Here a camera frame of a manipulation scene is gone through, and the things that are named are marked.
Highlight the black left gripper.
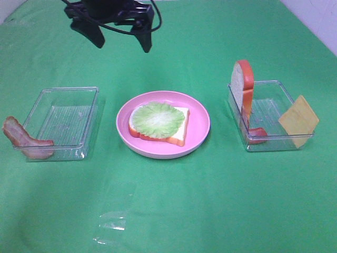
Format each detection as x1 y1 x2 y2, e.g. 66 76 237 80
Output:
64 1 154 53

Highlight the green lettuce leaf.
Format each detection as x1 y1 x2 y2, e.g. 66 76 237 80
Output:
131 102 186 139

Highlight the toast bread slice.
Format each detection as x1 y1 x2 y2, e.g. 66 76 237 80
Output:
231 60 254 117
128 106 190 147

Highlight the left clear plastic tray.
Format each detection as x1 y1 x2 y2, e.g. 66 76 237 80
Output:
13 87 100 161

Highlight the clear plastic tray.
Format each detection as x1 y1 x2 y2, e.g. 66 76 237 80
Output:
228 80 314 152
13 87 100 161

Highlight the pink round plate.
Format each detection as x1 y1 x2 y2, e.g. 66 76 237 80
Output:
116 91 211 159

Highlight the clear plastic film sheet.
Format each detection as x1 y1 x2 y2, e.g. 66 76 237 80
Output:
92 182 136 252

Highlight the right clear plastic tray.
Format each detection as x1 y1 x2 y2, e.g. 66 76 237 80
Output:
228 80 314 152

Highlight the green tablecloth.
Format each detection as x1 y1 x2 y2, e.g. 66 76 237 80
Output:
1 1 336 252

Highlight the yellow cheese slice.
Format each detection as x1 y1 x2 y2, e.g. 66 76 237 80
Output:
278 95 320 148

